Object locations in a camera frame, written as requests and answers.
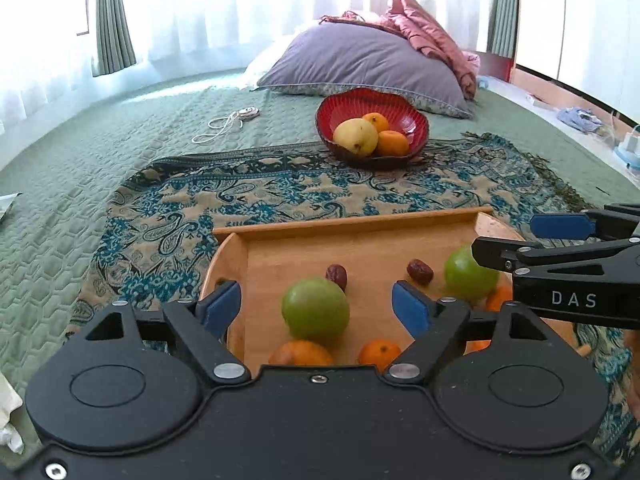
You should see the yellow pear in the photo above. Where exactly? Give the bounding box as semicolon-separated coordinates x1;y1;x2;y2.
332;117;379;157

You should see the green curtain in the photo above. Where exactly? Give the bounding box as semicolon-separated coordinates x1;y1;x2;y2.
486;0;521;60
94;0;137;78

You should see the red wooden headboard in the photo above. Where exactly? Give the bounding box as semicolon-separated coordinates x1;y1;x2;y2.
472;51;516;83

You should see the white sheer curtain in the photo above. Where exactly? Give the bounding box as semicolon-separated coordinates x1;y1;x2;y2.
0;0;496;136

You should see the green quilted bedspread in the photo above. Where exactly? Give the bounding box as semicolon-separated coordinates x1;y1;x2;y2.
0;67;640;441

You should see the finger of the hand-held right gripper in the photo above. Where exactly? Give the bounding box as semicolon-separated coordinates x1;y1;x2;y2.
530;203;640;241
471;236;640;275

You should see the crumpled white paper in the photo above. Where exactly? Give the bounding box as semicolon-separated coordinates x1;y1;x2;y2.
0;374;24;454

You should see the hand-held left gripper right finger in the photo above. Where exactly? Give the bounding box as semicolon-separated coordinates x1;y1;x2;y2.
384;280;565;386

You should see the white paper sheet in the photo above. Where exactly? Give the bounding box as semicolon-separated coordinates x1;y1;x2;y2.
0;192;22;222

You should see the dried red date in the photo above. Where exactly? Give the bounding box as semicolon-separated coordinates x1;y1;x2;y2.
326;264;348;292
406;259;435;286

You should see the pink duvet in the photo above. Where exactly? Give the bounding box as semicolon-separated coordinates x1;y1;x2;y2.
320;0;482;101

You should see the wooden tray with handles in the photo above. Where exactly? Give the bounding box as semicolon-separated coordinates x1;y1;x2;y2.
199;206;591;376

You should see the green apple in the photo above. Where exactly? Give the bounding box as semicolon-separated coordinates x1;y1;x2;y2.
281;276;351;341
444;245;501;303

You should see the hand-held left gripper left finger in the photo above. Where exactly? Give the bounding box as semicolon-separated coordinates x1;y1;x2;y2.
80;280;252;387

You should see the red ribbed bowl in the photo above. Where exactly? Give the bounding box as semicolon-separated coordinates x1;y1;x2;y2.
315;87;431;171

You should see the blue paisley blanket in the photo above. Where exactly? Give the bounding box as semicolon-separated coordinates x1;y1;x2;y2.
65;132;640;466

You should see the white charging cable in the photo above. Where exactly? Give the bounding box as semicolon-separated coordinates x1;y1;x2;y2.
192;106;261;144

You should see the light blue cloth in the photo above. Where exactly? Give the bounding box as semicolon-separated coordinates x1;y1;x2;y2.
557;106;606;133

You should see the white pillow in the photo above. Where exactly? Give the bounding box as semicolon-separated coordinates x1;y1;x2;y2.
242;35;296;92

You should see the purple pillow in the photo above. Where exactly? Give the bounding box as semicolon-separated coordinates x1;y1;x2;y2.
256;24;475;120

